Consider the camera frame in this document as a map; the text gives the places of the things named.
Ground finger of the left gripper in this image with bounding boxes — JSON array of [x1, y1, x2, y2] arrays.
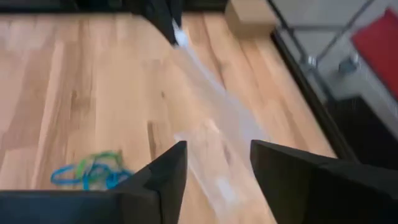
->
[[136, 0, 177, 46], [170, 0, 184, 27]]

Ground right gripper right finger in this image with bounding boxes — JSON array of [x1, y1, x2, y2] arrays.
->
[[250, 139, 398, 224]]

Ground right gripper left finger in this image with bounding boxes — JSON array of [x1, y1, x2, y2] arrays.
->
[[0, 140, 188, 224]]

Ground blue rubber band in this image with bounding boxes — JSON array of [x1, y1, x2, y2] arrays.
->
[[93, 164, 134, 190], [51, 163, 94, 187]]

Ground green rubber band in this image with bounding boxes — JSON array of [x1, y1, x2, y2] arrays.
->
[[76, 151, 124, 181]]

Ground clear plastic zip bag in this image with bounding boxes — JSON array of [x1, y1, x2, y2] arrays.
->
[[170, 20, 277, 224]]

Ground black rubber floor mat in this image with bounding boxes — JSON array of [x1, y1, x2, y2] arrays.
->
[[325, 96, 398, 170]]

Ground small cardboard box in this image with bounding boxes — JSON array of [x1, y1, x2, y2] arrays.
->
[[224, 0, 279, 39]]

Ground red plastic storage bin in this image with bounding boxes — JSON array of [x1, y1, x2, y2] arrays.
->
[[350, 6, 398, 101]]

